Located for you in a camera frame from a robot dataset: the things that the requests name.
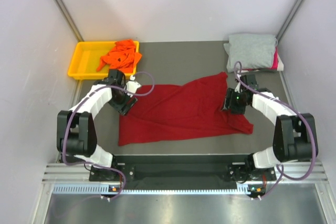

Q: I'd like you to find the dark red t shirt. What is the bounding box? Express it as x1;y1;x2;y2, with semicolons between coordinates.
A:
118;72;254;146

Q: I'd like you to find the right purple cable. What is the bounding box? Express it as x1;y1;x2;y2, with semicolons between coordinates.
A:
233;61;316;201

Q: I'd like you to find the folded pink white t shirt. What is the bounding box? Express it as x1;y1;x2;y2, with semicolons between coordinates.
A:
241;48;284;73

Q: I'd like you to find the aluminium frame rail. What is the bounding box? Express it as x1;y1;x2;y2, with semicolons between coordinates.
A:
43;162;328;183

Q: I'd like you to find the folded grey t shirt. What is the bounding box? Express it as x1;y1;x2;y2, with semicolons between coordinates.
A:
223;34;277;72

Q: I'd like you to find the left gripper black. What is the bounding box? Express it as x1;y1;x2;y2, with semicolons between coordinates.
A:
108;86;138;116

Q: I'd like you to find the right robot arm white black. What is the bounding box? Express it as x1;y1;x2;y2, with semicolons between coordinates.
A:
222;74;318;180

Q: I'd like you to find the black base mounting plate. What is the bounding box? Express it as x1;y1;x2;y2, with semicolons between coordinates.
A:
88;163;260;183

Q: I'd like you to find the purple cable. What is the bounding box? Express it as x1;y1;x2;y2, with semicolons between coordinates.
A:
61;71;155;201
233;61;316;201

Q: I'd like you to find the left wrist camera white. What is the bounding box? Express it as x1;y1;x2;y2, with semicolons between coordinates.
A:
126;75;142;96

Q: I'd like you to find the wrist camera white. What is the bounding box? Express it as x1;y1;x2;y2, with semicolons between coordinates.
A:
235;74;241;93
126;75;142;96

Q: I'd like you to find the orange t shirt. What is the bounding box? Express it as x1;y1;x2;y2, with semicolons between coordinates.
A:
96;39;142;74

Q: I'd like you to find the yellow plastic bin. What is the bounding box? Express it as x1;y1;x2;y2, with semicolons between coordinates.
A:
68;41;137;80

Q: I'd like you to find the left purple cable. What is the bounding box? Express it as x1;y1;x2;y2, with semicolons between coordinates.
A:
61;71;155;201

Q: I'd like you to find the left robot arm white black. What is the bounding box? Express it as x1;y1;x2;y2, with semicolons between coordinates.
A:
57;70;141;180

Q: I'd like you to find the grey slotted cable duct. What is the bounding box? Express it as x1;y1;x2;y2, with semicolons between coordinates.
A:
52;183;253;195

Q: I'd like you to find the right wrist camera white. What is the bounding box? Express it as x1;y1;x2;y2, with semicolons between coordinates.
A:
235;74;241;93

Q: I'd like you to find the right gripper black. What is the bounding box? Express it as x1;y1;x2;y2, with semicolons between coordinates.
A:
220;88;248;114

